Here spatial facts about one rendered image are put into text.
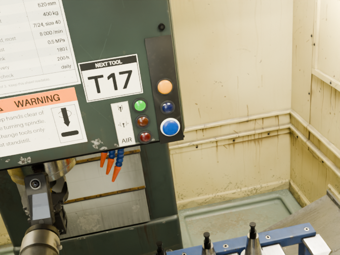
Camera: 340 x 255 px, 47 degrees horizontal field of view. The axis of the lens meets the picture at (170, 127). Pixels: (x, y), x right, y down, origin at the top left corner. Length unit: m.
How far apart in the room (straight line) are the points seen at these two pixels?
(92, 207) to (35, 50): 1.02
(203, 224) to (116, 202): 0.65
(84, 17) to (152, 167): 0.99
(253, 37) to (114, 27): 1.24
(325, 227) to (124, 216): 0.81
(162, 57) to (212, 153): 1.36
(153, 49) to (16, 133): 0.28
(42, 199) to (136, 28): 0.42
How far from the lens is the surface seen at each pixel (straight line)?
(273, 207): 2.19
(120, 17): 0.66
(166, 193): 1.64
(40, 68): 0.68
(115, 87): 0.68
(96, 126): 0.71
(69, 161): 0.94
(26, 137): 0.73
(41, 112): 0.71
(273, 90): 1.96
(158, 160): 1.55
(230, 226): 2.08
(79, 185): 1.54
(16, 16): 0.67
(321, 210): 1.81
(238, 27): 1.80
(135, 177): 1.53
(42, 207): 0.88
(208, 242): 0.95
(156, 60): 0.68
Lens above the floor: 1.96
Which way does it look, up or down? 27 degrees down
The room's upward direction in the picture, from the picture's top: 8 degrees counter-clockwise
